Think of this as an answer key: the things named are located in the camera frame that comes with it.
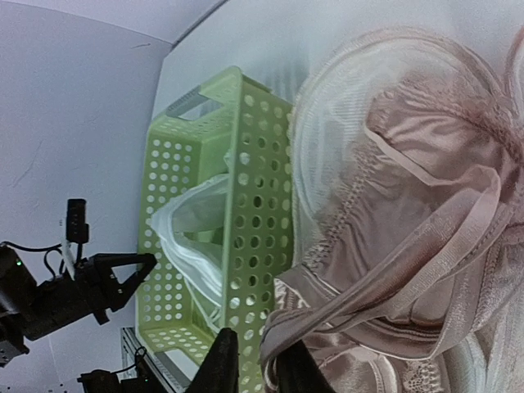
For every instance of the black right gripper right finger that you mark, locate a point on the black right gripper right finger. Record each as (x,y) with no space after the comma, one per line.
(297,372)

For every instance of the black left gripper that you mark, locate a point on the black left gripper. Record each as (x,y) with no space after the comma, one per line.
(109,281)

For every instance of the green perforated plastic basket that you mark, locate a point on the green perforated plastic basket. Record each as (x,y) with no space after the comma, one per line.
(234,127)

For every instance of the white satin bra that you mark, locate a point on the white satin bra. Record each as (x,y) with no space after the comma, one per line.
(178,215)

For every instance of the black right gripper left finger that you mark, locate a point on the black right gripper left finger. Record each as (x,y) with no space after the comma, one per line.
(219,371)

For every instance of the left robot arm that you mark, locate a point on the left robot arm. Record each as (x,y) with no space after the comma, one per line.
(30,311)

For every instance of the pink satin lace bra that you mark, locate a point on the pink satin lace bra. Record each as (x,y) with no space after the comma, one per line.
(409,229)

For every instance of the floral mesh laundry bag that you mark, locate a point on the floral mesh laundry bag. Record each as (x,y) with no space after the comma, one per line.
(327,123)

